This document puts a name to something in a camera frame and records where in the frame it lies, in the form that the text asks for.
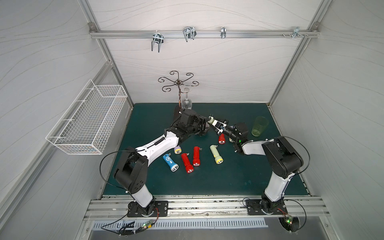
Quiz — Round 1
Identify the red flashlight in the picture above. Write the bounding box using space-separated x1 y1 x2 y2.
218 134 226 145
181 153 194 174
193 146 202 167

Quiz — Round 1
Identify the pale green flashlight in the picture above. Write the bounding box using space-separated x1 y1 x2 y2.
210 145 224 165
207 116 216 126

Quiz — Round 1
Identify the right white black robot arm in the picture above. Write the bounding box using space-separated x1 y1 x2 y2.
208 117 304 215

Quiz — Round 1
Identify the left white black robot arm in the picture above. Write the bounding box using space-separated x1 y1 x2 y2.
114 109 213 217

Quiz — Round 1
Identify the blue flashlight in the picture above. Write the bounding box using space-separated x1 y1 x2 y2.
163 153 179 172

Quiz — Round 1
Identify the clear wine glass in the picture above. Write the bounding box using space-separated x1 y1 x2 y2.
181 88 193 110

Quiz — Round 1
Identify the green translucent cup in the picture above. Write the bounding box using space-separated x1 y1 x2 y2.
251 116 269 137

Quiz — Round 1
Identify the dark metal cup stand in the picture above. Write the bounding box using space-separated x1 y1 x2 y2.
157 70 200 113

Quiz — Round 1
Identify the green table mat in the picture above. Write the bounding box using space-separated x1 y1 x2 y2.
103 102 310 196

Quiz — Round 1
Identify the metal hook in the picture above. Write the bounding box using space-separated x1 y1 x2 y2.
221 27 227 39
151 33 164 53
282 27 309 39
183 27 197 42

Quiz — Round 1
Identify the white wire basket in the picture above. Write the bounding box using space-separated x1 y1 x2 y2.
46 80 128 155

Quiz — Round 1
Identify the aluminium cross rail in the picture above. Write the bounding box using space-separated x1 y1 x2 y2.
90 29 321 40

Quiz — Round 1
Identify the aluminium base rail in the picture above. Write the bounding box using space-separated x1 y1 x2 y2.
84 195 331 220

